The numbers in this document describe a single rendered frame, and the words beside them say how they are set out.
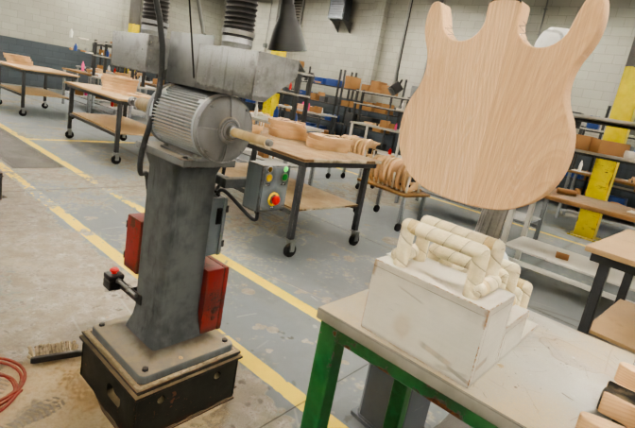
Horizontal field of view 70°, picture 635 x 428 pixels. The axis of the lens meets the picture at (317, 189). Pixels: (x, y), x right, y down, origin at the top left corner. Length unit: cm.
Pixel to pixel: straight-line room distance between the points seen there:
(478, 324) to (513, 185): 28
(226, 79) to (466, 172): 82
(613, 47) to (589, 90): 100
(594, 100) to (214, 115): 1116
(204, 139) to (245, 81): 34
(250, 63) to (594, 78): 1132
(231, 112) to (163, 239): 58
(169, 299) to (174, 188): 48
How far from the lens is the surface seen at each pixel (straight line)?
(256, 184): 187
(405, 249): 102
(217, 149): 169
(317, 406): 128
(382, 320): 107
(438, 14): 104
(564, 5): 1289
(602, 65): 1239
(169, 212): 185
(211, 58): 155
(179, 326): 210
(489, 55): 97
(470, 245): 95
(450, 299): 97
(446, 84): 100
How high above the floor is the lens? 144
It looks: 12 degrees down
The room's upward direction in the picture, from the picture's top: 10 degrees clockwise
